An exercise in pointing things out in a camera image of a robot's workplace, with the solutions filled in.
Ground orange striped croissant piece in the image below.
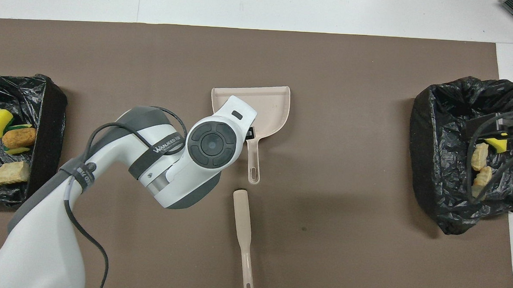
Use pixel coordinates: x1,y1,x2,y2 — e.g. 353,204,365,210
471,166,493,200

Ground pale bread chunk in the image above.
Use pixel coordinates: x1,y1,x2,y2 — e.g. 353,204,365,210
470,143,490,171

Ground beige hand brush black bristles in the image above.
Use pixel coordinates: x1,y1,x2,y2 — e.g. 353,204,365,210
228,189,260,288

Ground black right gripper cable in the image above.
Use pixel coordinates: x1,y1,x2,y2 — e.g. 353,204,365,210
457,108,513,207

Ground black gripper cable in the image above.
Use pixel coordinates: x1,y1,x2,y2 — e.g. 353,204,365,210
59,102,189,288
457,108,513,207

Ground beige plastic dustpan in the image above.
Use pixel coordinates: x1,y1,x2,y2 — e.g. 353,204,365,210
208,83,292,186

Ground crumpled black bag trash bin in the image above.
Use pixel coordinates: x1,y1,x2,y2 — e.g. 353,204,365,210
405,74,513,238

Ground brown oval bread roll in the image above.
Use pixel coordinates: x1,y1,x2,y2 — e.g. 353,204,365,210
1,126,37,150

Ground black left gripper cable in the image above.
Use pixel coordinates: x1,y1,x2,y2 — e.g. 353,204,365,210
59,102,189,288

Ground yellow sponge piece green edge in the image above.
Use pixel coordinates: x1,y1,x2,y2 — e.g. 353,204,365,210
3,123,33,156

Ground taut black bag trash bin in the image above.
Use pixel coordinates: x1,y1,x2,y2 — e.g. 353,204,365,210
0,73,68,206

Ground brown paper table mat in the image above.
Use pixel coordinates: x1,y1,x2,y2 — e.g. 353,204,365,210
0,17,513,288

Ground striped croissant bread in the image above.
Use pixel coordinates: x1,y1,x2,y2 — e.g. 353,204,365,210
0,160,31,187

